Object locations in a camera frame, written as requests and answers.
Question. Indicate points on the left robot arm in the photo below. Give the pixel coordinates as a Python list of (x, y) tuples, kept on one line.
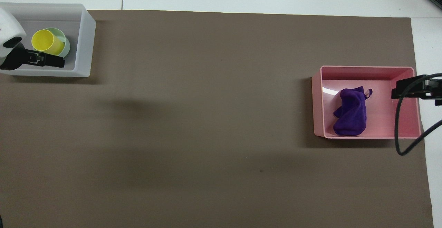
[(8, 24)]

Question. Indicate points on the pink plastic box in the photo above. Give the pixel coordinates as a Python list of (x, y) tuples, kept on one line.
[(380, 117)]

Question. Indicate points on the translucent grey plastic bin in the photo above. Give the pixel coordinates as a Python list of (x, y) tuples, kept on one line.
[(86, 45)]

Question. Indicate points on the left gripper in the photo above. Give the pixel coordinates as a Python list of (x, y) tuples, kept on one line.
[(13, 59)]

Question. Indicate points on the purple cloth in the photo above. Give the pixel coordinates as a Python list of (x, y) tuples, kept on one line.
[(352, 114)]

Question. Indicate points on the light green plastic cup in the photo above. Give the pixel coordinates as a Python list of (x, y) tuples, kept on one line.
[(67, 47)]

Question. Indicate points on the yellow plastic cup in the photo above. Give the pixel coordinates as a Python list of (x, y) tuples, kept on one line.
[(43, 41)]

